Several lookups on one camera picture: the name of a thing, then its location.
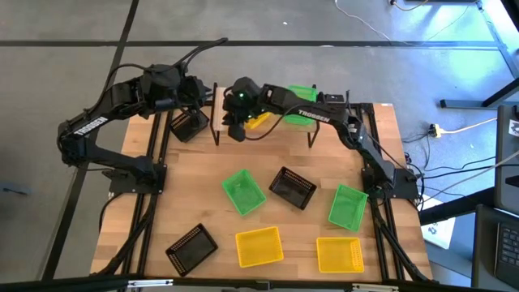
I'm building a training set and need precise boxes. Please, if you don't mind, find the black plastic basket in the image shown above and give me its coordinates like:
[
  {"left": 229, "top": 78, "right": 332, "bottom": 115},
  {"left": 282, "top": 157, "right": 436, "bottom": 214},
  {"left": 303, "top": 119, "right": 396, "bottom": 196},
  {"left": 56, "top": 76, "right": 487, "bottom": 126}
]
[
  {"left": 165, "top": 222, "right": 219, "bottom": 277},
  {"left": 268, "top": 165, "right": 318, "bottom": 211},
  {"left": 169, "top": 108, "right": 211, "bottom": 144}
]

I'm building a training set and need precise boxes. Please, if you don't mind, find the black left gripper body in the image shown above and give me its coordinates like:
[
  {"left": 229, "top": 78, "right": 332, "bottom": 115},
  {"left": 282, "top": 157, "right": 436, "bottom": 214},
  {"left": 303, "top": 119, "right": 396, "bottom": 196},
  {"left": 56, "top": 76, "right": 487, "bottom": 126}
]
[{"left": 178, "top": 75, "right": 212, "bottom": 110}]

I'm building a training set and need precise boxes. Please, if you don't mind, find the grey cable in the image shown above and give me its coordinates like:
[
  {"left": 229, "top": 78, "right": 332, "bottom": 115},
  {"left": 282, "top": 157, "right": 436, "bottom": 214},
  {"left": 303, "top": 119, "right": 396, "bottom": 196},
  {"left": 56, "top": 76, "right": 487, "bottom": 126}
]
[{"left": 421, "top": 150, "right": 519, "bottom": 204}]

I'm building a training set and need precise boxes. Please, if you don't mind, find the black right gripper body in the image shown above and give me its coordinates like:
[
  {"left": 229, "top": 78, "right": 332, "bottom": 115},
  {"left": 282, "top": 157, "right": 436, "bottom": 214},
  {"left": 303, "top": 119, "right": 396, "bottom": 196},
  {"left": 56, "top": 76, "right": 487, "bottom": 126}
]
[{"left": 221, "top": 76, "right": 263, "bottom": 122}]

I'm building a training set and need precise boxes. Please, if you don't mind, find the white paper sheet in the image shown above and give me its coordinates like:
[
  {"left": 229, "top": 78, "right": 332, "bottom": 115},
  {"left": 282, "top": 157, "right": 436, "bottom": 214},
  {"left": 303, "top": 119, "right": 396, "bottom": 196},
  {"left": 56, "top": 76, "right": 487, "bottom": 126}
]
[{"left": 420, "top": 195, "right": 456, "bottom": 251}]

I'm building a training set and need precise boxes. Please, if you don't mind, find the green plastic basket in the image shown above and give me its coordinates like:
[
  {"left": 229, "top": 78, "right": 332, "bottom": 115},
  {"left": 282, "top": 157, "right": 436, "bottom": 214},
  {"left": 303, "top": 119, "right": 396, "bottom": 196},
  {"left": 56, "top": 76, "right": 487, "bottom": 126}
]
[
  {"left": 327, "top": 183, "right": 369, "bottom": 233},
  {"left": 283, "top": 84, "right": 318, "bottom": 126},
  {"left": 221, "top": 168, "right": 268, "bottom": 217}
]

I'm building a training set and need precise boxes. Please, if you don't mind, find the grey equipment case with sticker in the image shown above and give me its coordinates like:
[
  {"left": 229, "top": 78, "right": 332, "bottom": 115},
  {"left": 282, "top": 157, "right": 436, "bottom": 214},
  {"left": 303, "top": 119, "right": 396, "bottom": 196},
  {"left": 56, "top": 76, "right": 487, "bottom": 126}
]
[{"left": 493, "top": 104, "right": 519, "bottom": 216}]

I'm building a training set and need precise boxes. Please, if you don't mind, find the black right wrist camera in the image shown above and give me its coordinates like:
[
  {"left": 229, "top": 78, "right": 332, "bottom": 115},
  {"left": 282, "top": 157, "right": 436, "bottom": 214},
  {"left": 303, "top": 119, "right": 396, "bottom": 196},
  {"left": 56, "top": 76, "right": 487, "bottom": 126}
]
[{"left": 228, "top": 122, "right": 247, "bottom": 143}]

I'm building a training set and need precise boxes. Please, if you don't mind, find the black table leg bar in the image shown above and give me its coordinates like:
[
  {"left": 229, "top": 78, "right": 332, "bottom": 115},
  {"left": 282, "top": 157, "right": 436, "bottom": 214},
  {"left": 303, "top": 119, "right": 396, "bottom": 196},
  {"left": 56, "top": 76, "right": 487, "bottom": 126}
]
[{"left": 419, "top": 188, "right": 496, "bottom": 226}]

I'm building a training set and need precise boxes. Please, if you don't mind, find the black aluminium frame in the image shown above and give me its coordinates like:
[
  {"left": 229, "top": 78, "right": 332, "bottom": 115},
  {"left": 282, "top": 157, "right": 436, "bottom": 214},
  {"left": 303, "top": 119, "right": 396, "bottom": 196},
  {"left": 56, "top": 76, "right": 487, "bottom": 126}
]
[
  {"left": 358, "top": 103, "right": 437, "bottom": 284},
  {"left": 91, "top": 109, "right": 174, "bottom": 281}
]

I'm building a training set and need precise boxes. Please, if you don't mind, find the black metal table leg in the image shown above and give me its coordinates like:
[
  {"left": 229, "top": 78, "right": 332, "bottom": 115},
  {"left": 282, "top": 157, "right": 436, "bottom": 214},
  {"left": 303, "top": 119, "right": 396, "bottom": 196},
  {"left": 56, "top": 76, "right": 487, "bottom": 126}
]
[{"left": 440, "top": 76, "right": 519, "bottom": 110}]

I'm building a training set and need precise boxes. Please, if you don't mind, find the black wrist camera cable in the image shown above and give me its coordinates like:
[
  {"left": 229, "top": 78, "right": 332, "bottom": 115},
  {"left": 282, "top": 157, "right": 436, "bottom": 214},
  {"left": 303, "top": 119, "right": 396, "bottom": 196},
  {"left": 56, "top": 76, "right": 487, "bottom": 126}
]
[{"left": 242, "top": 103, "right": 309, "bottom": 142}]

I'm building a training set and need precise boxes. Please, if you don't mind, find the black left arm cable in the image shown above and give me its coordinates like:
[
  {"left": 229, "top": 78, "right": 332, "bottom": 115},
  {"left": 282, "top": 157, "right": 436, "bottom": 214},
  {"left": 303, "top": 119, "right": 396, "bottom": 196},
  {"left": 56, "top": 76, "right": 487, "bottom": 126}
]
[{"left": 174, "top": 37, "right": 229, "bottom": 75}]

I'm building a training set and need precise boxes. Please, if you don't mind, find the yellow plastic basket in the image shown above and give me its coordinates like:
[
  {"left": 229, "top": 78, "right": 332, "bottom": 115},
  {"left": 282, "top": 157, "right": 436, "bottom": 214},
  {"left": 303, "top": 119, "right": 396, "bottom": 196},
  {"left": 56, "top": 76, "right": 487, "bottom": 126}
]
[
  {"left": 234, "top": 225, "right": 285, "bottom": 268},
  {"left": 244, "top": 112, "right": 272, "bottom": 131},
  {"left": 315, "top": 236, "right": 365, "bottom": 274}
]

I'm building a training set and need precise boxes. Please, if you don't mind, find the dark grey laptop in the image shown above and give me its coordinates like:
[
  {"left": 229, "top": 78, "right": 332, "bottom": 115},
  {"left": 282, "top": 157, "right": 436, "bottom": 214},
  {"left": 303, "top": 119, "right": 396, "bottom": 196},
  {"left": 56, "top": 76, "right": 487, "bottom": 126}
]
[{"left": 472, "top": 204, "right": 519, "bottom": 291}]

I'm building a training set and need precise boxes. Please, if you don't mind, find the yellow power cable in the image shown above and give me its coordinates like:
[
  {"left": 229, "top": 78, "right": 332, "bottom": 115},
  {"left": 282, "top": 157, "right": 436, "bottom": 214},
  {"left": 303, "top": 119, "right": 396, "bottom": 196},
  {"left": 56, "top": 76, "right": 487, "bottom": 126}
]
[{"left": 440, "top": 117, "right": 498, "bottom": 135}]

